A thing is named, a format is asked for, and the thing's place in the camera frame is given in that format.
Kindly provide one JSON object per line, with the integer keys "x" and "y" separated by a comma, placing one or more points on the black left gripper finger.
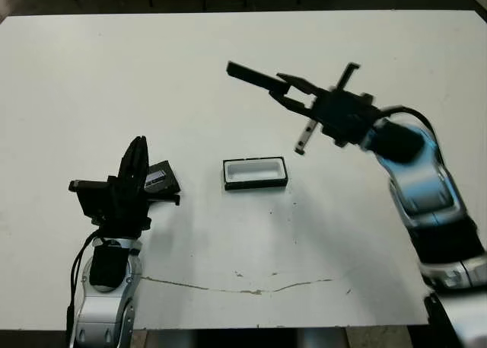
{"x": 144, "y": 169}
{"x": 132, "y": 165}

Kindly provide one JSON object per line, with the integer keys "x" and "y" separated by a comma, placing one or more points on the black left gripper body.
{"x": 125, "y": 214}

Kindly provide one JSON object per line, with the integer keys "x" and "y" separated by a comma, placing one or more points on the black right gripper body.
{"x": 346, "y": 115}

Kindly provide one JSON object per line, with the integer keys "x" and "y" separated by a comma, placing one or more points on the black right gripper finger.
{"x": 300, "y": 84}
{"x": 289, "y": 101}

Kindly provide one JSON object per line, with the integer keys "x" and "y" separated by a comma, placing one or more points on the black box lid silver print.
{"x": 165, "y": 180}

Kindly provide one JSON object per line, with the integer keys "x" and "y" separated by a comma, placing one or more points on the small black camera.
{"x": 251, "y": 75}

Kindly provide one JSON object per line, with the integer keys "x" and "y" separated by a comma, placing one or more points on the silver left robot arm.
{"x": 100, "y": 310}

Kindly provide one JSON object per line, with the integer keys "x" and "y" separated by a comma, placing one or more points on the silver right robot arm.
{"x": 418, "y": 184}

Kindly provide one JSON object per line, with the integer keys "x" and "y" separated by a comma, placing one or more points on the black box base white insert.
{"x": 255, "y": 185}

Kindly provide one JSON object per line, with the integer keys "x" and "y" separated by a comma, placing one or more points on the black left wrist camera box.
{"x": 91, "y": 199}

